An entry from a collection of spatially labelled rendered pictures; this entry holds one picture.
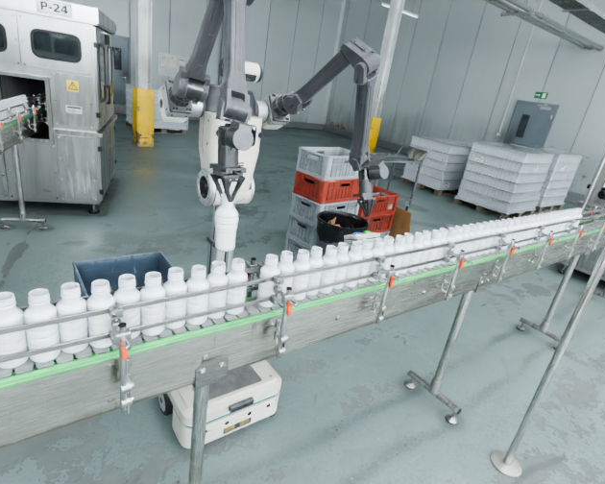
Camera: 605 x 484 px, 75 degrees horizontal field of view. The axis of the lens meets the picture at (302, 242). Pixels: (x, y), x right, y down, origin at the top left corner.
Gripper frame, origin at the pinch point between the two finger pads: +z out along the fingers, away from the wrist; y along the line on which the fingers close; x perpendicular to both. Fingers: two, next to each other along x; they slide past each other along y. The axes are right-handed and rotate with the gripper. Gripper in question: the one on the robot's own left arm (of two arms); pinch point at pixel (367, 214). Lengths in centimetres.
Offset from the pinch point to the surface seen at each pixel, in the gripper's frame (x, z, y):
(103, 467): 67, 101, -101
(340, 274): -16.1, 18.6, -31.5
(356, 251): -18.5, 11.1, -25.3
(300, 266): -18, 13, -50
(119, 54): 1087, -450, 182
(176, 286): -18, 12, -90
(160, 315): -17, 19, -94
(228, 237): -13, 2, -72
